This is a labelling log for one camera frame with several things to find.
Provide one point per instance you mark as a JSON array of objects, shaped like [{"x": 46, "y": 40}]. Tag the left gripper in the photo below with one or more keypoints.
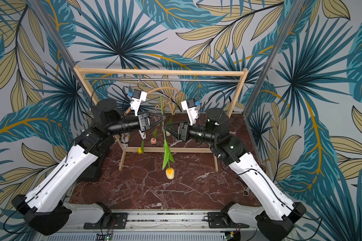
[{"x": 143, "y": 118}]

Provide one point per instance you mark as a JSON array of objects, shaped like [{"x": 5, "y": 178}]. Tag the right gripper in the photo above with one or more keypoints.
[{"x": 183, "y": 131}]

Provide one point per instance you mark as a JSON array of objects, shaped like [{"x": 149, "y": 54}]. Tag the pink tulip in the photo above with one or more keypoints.
[{"x": 154, "y": 138}]

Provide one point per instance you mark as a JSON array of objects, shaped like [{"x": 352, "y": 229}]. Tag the curved wooden clip hanger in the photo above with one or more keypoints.
[{"x": 168, "y": 96}]

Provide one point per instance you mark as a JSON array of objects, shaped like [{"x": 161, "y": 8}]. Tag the orange cream tulip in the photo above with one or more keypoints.
[{"x": 168, "y": 158}]

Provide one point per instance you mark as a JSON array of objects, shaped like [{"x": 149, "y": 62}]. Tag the yellow tulip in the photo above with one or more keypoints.
[{"x": 141, "y": 148}]

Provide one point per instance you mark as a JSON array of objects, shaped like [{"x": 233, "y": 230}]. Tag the cream white tulip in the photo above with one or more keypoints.
[{"x": 169, "y": 122}]

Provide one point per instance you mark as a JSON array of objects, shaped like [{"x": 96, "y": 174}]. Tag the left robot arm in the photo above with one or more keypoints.
[{"x": 42, "y": 208}]

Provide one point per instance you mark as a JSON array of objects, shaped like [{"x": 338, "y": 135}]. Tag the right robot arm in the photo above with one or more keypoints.
[{"x": 276, "y": 216}]

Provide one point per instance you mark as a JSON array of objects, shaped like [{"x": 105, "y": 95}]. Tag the wooden clothes rack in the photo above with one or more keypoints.
[{"x": 81, "y": 75}]

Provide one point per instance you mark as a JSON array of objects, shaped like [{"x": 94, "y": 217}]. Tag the silver wrench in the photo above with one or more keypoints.
[{"x": 246, "y": 192}]

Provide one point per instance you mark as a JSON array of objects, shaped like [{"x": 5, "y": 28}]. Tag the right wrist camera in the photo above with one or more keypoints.
[{"x": 190, "y": 106}]

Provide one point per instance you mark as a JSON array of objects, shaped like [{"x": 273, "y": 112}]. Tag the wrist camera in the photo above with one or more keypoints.
[
  {"x": 137, "y": 97},
  {"x": 190, "y": 106}
]

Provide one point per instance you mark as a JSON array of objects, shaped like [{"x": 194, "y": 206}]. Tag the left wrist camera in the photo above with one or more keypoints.
[{"x": 137, "y": 97}]

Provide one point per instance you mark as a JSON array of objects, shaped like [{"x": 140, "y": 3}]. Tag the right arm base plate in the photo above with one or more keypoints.
[{"x": 219, "y": 220}]

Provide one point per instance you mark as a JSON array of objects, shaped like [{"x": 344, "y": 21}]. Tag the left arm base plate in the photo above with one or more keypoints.
[{"x": 114, "y": 220}]

